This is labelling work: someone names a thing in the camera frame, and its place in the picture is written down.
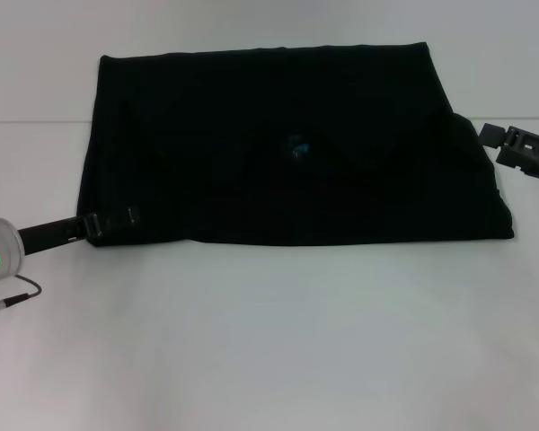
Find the black shirt with white print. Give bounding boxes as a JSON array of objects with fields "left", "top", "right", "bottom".
[{"left": 77, "top": 41, "right": 516, "bottom": 248}]

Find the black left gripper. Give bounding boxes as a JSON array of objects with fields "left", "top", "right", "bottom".
[{"left": 17, "top": 206, "right": 143, "bottom": 259}]

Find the gripper cable with metal plug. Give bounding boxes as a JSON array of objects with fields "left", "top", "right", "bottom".
[{"left": 0, "top": 277, "right": 44, "bottom": 321}]

